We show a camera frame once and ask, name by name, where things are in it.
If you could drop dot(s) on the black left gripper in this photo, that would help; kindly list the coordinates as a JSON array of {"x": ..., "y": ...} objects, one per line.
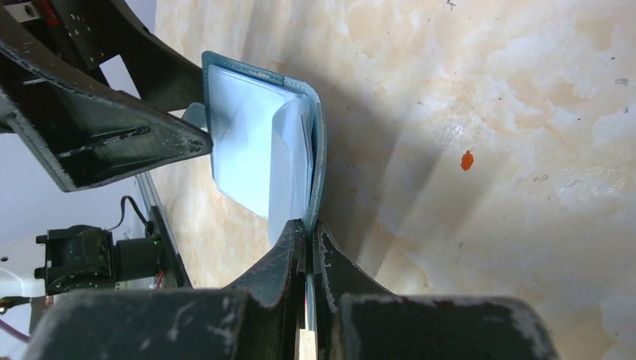
[{"x": 53, "y": 96}]

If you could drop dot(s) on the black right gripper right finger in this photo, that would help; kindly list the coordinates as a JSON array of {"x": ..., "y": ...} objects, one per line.
[{"x": 357, "y": 318}]

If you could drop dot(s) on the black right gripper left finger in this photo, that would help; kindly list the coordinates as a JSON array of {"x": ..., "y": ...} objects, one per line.
[{"x": 254, "y": 317}]

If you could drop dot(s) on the teal card holder wallet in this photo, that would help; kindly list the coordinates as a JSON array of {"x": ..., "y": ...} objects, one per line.
[{"x": 269, "y": 140}]

